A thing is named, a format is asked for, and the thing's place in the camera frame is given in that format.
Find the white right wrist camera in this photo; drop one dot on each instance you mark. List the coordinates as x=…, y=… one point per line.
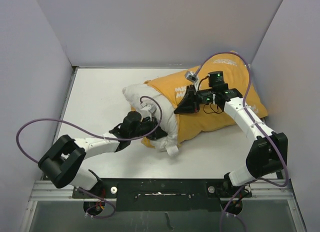
x=191, y=77

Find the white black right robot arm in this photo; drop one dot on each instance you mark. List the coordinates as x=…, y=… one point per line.
x=269, y=149

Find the aluminium frame rail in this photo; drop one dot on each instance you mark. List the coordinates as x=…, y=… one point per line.
x=45, y=191

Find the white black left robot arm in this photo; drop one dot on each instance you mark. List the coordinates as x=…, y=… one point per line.
x=62, y=163

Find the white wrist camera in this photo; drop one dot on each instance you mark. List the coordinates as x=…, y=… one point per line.
x=148, y=110
x=191, y=77

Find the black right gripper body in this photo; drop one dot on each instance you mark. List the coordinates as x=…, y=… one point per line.
x=204, y=96

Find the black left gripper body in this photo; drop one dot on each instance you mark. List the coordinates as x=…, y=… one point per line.
x=147, y=125

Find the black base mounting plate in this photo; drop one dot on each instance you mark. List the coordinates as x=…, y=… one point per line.
x=165, y=195

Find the white pillow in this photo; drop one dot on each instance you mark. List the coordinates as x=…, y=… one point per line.
x=141, y=95

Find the blue yellow Mickey pillowcase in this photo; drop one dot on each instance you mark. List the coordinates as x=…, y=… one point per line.
x=170, y=89

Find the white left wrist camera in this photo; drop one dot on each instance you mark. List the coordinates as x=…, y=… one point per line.
x=148, y=110

